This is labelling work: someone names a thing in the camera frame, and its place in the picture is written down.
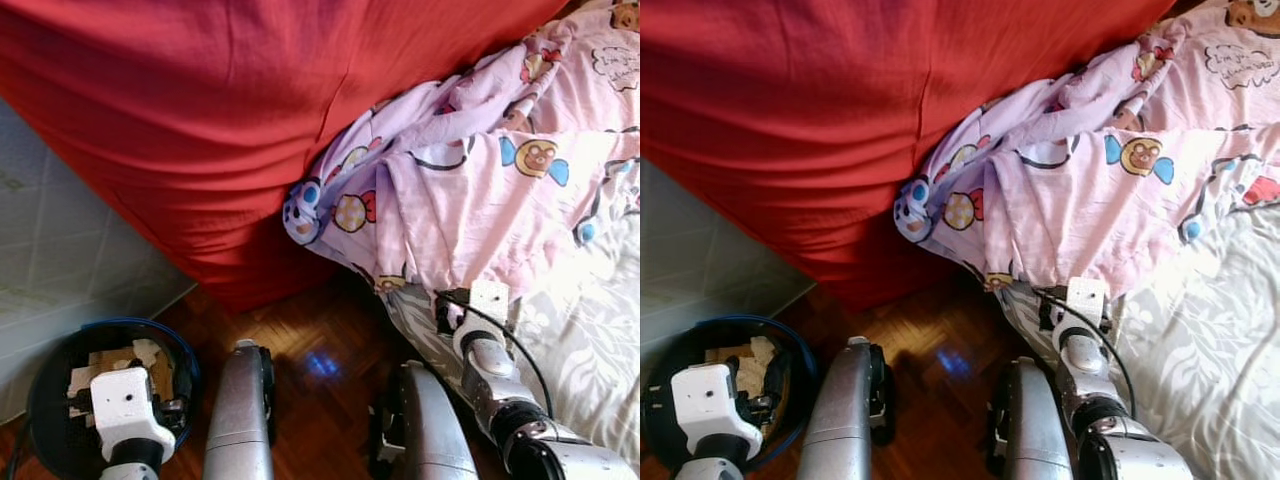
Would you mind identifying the black bin with blue rim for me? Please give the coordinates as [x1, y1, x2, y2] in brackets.
[22, 317, 204, 480]
[642, 314, 821, 476]

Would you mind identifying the pink cartoon-print quilt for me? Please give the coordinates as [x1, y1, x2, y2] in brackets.
[282, 0, 640, 296]
[893, 0, 1280, 296]

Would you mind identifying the silver left robot leg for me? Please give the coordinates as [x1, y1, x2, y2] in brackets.
[795, 337, 876, 480]
[203, 340, 276, 480]

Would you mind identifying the silver robot leg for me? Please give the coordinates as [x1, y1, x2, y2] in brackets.
[203, 340, 276, 480]
[795, 337, 876, 480]
[385, 360, 481, 480]
[1000, 357, 1076, 480]

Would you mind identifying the black left robot foot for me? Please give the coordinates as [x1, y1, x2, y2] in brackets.
[868, 345, 896, 446]
[258, 345, 278, 446]

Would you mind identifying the black robot foot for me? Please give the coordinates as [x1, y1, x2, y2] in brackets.
[258, 345, 278, 446]
[868, 345, 896, 446]
[368, 400, 406, 479]
[985, 400, 1011, 476]

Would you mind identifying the silver right robot leg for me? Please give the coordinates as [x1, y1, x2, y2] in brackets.
[1000, 357, 1076, 480]
[385, 360, 481, 480]

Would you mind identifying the black right robot foot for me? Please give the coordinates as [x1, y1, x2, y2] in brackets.
[368, 400, 406, 479]
[985, 400, 1011, 476]

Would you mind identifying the white quilted green-trimmed mattress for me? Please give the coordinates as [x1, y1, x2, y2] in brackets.
[0, 95, 198, 421]
[640, 160, 816, 351]

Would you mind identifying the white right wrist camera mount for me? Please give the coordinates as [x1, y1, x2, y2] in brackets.
[468, 280, 511, 323]
[1066, 277, 1109, 321]

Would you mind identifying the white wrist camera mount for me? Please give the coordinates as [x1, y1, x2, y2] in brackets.
[90, 366, 177, 464]
[670, 363, 764, 461]
[468, 280, 511, 323]
[1066, 277, 1109, 321]

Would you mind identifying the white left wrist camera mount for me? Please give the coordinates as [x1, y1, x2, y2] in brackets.
[670, 363, 764, 461]
[90, 366, 177, 464]

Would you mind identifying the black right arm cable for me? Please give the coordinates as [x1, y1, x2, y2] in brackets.
[440, 295, 556, 421]
[1040, 292, 1138, 416]

